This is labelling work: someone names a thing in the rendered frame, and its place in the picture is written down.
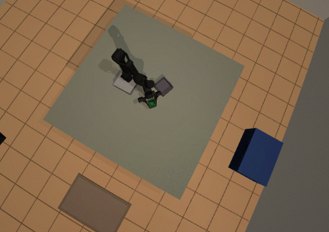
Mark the green square cup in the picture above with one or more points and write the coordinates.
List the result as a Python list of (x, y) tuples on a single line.
[(152, 101)]

